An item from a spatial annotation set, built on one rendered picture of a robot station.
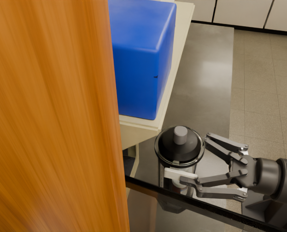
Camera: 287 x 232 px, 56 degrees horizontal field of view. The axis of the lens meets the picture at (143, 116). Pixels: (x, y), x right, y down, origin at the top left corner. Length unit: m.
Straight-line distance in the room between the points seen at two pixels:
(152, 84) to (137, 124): 0.06
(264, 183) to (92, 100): 0.49
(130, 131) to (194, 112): 0.83
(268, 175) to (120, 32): 0.44
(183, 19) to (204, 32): 1.16
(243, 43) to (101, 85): 3.39
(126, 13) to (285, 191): 0.46
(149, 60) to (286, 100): 2.64
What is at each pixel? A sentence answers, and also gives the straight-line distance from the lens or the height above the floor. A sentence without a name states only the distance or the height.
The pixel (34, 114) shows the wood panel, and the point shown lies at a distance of 0.20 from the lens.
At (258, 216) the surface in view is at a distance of 2.00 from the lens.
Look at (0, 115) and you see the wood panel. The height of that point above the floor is 1.59.
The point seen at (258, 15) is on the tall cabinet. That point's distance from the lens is 3.66.
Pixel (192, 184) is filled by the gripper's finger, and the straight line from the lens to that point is 0.58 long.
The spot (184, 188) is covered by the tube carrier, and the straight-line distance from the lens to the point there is 0.66.
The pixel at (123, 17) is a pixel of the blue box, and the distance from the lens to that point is 0.29.
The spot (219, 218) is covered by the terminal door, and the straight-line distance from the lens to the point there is 0.39.
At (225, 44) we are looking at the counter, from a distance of 1.56.
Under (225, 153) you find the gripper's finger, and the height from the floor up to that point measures 1.23.
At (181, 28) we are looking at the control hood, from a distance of 0.46.
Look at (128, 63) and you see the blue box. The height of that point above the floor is 1.58.
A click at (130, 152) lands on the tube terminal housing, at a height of 1.01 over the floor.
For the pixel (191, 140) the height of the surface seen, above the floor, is 1.28.
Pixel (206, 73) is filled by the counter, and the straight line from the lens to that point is 1.32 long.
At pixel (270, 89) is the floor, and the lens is 2.91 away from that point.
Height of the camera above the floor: 1.73
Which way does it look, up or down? 47 degrees down
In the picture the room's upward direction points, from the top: straight up
